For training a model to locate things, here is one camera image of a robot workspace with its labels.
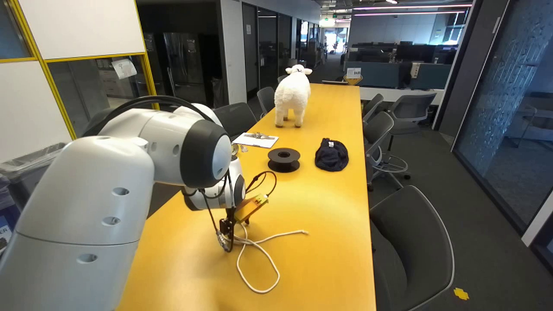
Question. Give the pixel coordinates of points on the white plush sheep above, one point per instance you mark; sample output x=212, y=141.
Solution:
x=290, y=91

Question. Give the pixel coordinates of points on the white printed paper sheet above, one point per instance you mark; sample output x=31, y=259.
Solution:
x=255, y=140

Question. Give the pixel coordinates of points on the white placard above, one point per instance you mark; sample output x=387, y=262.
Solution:
x=352, y=72

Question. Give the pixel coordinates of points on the yellow floor marker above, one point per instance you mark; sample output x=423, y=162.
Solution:
x=459, y=293

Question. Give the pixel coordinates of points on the yellowish wrist camera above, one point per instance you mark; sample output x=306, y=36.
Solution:
x=252, y=205

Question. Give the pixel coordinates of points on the dark office desk partitions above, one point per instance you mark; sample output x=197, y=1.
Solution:
x=397, y=65

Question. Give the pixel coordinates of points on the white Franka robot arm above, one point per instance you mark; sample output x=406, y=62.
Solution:
x=86, y=200

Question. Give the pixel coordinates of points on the black filament spool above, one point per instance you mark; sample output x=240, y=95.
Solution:
x=274, y=164

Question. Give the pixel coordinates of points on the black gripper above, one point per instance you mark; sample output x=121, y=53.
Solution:
x=228, y=219

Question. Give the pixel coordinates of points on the white paper note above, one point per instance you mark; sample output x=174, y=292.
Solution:
x=124, y=67

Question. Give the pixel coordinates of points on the large grey office chair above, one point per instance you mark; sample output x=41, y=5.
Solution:
x=402, y=247

